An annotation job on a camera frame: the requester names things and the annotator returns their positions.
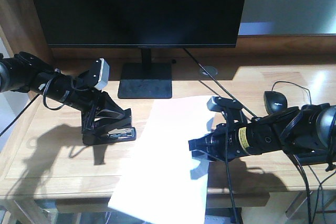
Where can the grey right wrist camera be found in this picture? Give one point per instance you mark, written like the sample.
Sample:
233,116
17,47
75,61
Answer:
218,104

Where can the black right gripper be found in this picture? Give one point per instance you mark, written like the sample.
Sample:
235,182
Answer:
241,141

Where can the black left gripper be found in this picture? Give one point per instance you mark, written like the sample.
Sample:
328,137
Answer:
97,109

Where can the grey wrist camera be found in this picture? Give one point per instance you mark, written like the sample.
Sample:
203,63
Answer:
96,77
218,104

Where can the white paper sheet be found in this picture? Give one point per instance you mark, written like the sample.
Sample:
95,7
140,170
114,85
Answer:
163,183

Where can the black computer monitor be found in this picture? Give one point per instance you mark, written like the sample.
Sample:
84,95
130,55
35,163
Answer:
141,24

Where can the black stapler orange label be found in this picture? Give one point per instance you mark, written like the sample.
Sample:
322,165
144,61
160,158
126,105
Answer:
107,134

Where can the black computer mouse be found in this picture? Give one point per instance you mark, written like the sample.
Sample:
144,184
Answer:
274,102

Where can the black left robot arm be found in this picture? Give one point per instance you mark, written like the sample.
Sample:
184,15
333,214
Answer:
25,72

